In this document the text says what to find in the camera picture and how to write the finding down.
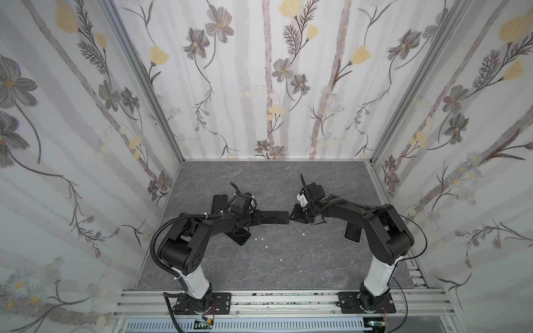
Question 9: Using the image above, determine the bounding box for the black phone case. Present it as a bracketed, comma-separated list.
[211, 194, 228, 215]

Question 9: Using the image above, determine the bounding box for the pink phone case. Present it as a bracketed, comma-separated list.
[255, 210, 290, 226]

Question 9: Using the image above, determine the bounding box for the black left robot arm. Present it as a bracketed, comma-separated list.
[149, 192, 260, 300]

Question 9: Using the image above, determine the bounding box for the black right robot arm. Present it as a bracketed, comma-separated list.
[290, 182, 414, 300]

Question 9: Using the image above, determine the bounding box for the small green circuit board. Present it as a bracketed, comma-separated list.
[193, 319, 214, 330]

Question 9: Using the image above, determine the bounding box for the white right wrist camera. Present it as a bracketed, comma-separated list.
[296, 193, 308, 208]

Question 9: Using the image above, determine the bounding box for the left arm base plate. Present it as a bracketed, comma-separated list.
[170, 293, 232, 316]

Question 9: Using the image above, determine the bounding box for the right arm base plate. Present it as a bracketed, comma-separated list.
[337, 291, 396, 314]

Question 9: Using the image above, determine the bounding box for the white slotted cable duct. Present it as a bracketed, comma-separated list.
[122, 317, 372, 332]

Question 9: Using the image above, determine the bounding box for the aluminium mounting rail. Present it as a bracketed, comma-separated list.
[112, 289, 456, 320]

